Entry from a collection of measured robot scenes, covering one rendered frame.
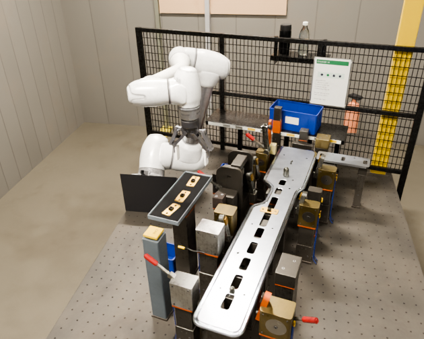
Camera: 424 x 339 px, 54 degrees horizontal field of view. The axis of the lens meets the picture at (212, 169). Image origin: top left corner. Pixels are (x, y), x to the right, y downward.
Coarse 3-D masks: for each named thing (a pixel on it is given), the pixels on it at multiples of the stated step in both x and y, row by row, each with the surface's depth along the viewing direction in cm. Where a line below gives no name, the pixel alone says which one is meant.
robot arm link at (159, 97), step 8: (176, 56) 203; (184, 56) 204; (176, 64) 194; (184, 64) 196; (160, 72) 183; (168, 72) 185; (136, 80) 164; (144, 80) 163; (152, 80) 163; (160, 80) 163; (128, 88) 163; (136, 88) 161; (144, 88) 161; (152, 88) 161; (160, 88) 161; (128, 96) 165; (136, 96) 162; (144, 96) 161; (152, 96) 161; (160, 96) 162; (168, 96) 163; (136, 104) 164; (144, 104) 164; (152, 104) 164; (160, 104) 165
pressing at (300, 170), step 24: (312, 168) 231; (288, 192) 209; (288, 216) 194; (240, 240) 179; (264, 240) 179; (240, 264) 167; (264, 264) 167; (216, 288) 156; (240, 288) 156; (216, 312) 147; (240, 312) 147
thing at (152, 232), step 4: (148, 228) 162; (152, 228) 162; (156, 228) 162; (160, 228) 162; (148, 232) 160; (152, 232) 160; (156, 232) 160; (160, 232) 160; (144, 236) 160; (148, 236) 159; (152, 236) 158; (156, 236) 158
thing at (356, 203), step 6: (366, 162) 236; (360, 168) 234; (366, 168) 232; (360, 174) 235; (366, 174) 234; (360, 180) 238; (360, 186) 240; (360, 192) 241; (354, 198) 245; (360, 198) 243; (354, 204) 247; (360, 204) 248
